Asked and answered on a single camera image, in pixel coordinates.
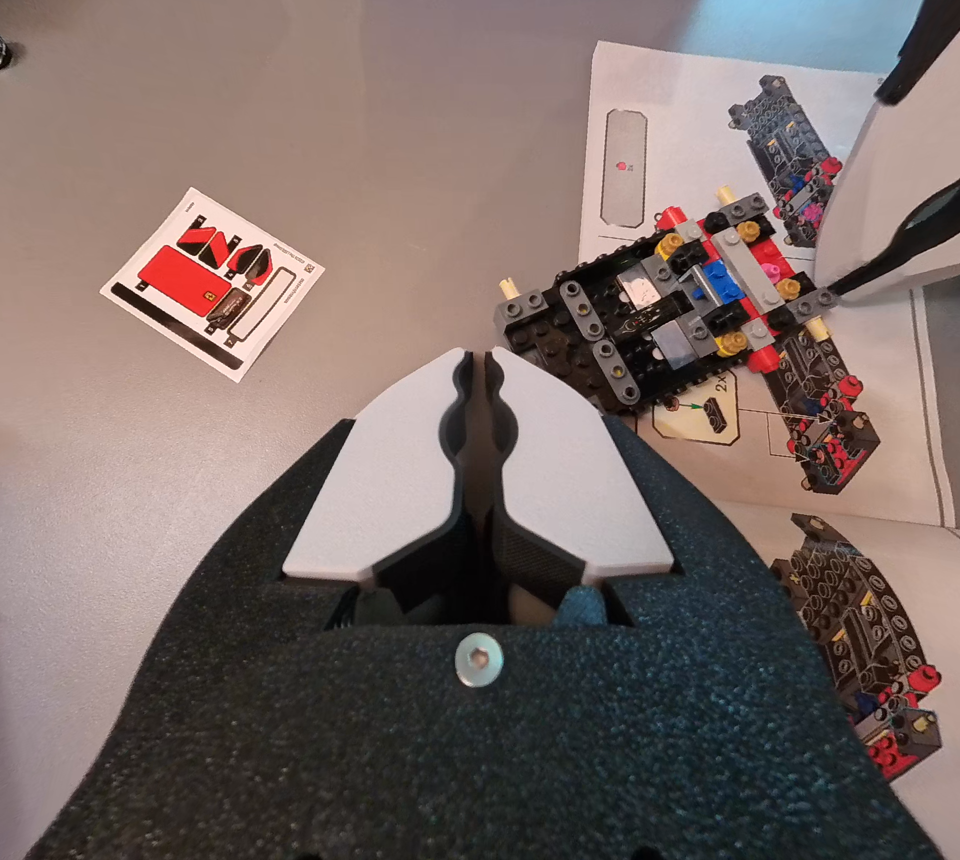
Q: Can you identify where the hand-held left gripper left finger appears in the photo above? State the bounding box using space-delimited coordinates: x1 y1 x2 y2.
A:
283 347 480 589

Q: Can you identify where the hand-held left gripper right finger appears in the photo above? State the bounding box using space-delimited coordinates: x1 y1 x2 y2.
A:
481 347 675 587

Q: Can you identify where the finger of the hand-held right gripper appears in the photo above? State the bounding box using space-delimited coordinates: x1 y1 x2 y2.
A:
834 207 960 299
813 33 960 297

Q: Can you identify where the lego car chassis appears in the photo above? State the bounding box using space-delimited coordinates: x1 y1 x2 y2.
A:
495 185 837 417

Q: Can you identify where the lego instruction booklet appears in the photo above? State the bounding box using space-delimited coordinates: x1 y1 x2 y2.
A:
577 38 960 860

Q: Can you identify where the lego sticker sheet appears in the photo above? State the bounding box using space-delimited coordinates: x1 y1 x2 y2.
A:
99 187 325 383

